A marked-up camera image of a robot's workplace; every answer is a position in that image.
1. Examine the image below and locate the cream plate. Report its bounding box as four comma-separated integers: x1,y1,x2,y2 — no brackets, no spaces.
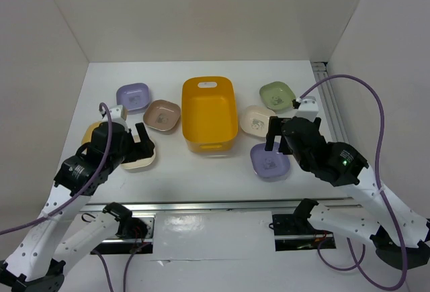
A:
239,105,275,138
120,135,157,171

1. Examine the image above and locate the lavender plate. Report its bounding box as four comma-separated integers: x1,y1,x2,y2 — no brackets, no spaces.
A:
116,83,151,114
250,142,291,181

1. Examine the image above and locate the green plate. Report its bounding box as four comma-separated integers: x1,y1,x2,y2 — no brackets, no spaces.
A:
259,81,296,111

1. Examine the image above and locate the brown pink plate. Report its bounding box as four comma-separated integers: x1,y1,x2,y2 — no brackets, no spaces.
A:
143,99,181,132

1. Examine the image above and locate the yellow plate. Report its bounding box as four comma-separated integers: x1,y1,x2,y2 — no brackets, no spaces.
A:
81,121,101,145

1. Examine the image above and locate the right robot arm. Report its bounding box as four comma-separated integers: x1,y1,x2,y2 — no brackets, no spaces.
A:
265,116,429,269

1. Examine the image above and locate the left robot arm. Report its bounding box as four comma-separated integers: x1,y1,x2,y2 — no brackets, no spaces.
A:
1,121,155,291

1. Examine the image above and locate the yellow plastic bin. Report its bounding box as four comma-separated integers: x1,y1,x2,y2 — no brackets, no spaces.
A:
181,76,239,153

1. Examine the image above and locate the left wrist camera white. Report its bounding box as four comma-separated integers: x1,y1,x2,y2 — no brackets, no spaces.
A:
99,103,128,132

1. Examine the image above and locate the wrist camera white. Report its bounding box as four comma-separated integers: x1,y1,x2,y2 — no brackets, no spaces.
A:
292,96,319,122
99,103,128,132

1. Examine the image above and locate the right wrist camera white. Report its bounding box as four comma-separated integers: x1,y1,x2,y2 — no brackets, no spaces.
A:
292,96,319,122

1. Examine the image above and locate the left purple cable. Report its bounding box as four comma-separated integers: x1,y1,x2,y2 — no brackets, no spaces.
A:
0,102,117,236

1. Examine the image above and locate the purple cable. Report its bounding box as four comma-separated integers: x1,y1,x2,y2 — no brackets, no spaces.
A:
0,102,117,236
298,74,409,291

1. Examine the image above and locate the aluminium rail front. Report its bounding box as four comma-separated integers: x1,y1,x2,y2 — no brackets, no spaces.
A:
81,198,361,213

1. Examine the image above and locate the aluminium rail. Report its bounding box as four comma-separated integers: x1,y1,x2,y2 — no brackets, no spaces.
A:
81,198,361,213
311,62,349,143

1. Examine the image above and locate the aluminium rail right side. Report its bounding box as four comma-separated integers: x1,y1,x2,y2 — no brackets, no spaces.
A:
311,62,349,143

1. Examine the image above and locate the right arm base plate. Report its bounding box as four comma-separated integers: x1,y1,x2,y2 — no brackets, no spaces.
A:
269,214,336,252

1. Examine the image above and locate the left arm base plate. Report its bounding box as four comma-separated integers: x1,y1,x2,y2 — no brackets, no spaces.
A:
95,214,155,255

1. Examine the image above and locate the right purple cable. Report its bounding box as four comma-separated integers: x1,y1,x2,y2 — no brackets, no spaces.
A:
298,74,409,291

